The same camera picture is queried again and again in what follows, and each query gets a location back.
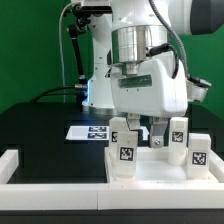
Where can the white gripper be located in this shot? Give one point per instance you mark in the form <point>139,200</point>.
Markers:
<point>152,92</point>

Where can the white square tabletop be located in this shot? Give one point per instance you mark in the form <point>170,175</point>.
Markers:
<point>152,166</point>

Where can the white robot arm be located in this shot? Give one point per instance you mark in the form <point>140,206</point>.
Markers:
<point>141,61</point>

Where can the white sheet with tags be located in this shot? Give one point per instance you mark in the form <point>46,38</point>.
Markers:
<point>85,133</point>

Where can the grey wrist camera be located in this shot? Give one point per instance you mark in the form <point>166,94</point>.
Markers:
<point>197,89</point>

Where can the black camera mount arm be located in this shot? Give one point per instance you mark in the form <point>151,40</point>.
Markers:
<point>74,30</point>

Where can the grey camera on mount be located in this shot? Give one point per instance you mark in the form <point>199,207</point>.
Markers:
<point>95,4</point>

